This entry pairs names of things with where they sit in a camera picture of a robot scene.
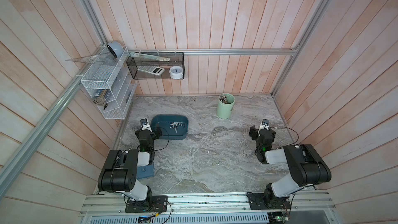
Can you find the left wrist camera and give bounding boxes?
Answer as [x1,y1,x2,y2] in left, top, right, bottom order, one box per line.
[140,118,152,132]

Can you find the white calculator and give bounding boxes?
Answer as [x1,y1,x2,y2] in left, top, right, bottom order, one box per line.
[137,66,165,76]

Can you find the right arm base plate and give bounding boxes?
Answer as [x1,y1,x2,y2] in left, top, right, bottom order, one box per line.
[246,192,291,210]

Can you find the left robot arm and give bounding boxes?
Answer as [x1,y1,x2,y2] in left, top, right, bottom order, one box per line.
[97,127,163,204]

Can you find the white tape roll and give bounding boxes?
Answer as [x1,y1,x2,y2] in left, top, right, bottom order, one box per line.
[169,66,184,80]

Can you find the aluminium front rail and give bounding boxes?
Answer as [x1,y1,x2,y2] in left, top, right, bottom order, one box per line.
[79,190,336,217]

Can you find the screws in green cup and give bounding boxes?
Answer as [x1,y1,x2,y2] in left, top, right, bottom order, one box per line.
[219,94,229,104]

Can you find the black mesh wall basket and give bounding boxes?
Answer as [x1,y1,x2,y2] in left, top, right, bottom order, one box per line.
[126,51,185,80]

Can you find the metal roll in rack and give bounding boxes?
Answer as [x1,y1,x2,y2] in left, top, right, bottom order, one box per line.
[92,89,109,106]

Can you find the clear triangle ruler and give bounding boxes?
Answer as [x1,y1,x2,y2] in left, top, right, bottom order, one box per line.
[67,53,118,66]

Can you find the teal plastic storage tray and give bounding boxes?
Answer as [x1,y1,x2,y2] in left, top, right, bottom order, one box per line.
[150,114,189,140]

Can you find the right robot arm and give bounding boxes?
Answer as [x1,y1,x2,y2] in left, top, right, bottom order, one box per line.
[249,123,332,203]

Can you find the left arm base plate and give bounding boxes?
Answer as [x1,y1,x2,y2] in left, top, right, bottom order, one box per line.
[125,196,168,214]

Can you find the mint green cup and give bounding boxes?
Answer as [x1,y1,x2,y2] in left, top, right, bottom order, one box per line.
[217,93,235,119]

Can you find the white wire shelf rack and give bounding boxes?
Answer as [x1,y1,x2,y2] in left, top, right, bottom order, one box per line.
[81,46,137,120]

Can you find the grey round alarm clock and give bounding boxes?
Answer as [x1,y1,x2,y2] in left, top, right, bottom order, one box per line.
[106,41,124,59]

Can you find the green ruler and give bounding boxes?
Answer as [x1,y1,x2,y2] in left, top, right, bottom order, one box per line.
[129,52,170,62]

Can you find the pile of silver screws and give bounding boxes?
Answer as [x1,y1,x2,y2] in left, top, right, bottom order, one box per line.
[170,122,186,133]

